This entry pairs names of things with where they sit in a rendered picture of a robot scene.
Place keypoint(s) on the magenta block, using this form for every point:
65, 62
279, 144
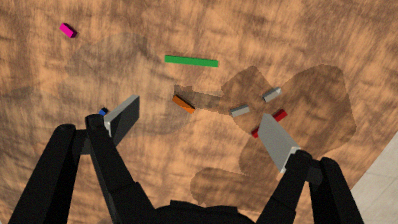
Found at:
68, 30

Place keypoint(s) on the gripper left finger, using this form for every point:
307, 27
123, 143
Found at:
47, 196

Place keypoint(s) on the red rod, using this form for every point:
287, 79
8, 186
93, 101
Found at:
278, 116

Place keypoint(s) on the small blue block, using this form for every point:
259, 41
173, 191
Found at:
103, 111

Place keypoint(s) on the orange rod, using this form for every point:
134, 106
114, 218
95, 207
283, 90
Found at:
184, 104

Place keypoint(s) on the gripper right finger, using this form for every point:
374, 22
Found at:
332, 201

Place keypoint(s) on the green rod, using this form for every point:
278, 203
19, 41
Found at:
191, 61

